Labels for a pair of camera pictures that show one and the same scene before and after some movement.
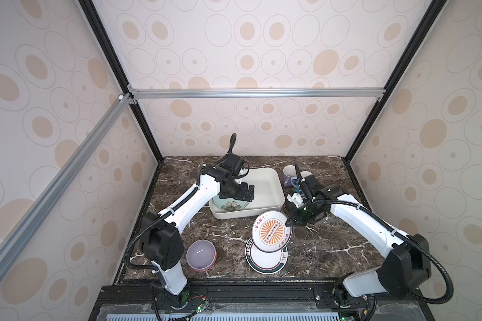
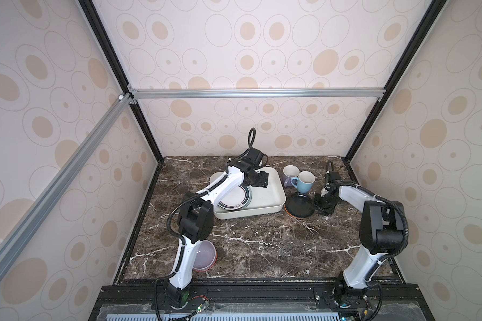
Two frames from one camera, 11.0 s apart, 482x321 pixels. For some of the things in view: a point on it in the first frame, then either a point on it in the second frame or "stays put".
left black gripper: x=242 y=194 to x=264 y=179
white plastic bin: x=268 y=195 stays put
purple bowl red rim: x=201 y=255 stays put
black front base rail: x=258 y=302 stays put
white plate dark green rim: x=266 y=263 to x=237 y=198
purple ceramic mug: x=288 y=172 stays put
